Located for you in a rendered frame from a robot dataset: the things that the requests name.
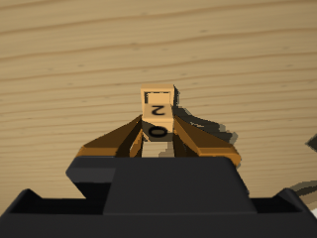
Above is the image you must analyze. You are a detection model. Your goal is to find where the tan number cube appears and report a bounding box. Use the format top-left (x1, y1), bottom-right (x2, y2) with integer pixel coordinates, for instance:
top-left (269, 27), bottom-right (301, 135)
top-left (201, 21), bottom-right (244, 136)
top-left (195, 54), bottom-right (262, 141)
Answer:
top-left (142, 104), bottom-right (174, 142)

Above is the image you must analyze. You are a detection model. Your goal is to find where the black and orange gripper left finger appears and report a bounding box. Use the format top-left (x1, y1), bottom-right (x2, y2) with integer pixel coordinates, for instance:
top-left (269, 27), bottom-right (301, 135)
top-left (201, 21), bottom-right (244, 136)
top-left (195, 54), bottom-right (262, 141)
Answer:
top-left (76, 114), bottom-right (144, 158)

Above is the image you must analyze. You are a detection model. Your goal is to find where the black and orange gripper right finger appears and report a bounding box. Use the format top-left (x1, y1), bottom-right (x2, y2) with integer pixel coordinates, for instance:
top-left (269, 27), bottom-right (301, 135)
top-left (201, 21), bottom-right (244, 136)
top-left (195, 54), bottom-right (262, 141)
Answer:
top-left (172, 114), bottom-right (241, 168)

